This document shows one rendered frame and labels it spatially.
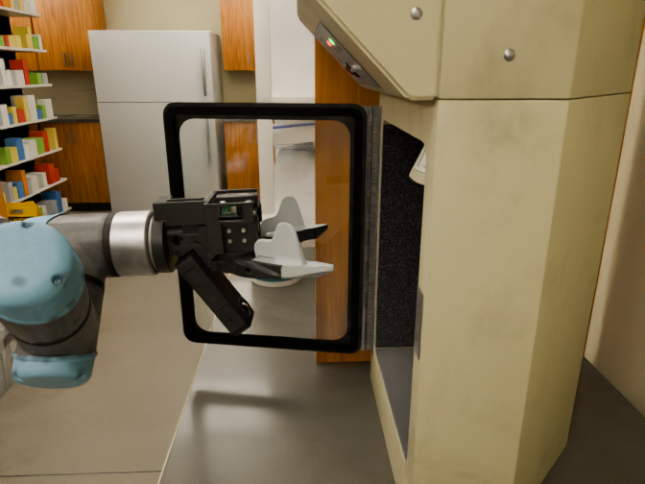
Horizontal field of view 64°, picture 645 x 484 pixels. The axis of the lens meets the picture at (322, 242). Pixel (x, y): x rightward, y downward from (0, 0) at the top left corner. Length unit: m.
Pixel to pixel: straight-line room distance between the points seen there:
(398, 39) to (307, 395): 0.59
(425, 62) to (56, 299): 0.35
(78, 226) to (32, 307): 0.19
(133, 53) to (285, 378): 4.86
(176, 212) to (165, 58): 4.90
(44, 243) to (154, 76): 5.07
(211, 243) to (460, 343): 0.28
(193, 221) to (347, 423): 0.39
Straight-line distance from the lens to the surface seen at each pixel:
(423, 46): 0.44
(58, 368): 0.57
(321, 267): 0.53
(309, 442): 0.77
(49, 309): 0.46
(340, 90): 0.80
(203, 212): 0.58
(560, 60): 0.48
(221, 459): 0.76
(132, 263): 0.60
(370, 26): 0.44
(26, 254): 0.46
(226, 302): 0.61
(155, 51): 5.49
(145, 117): 5.54
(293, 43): 1.85
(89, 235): 0.61
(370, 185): 0.77
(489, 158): 0.47
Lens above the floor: 1.43
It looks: 18 degrees down
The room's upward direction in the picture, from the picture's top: straight up
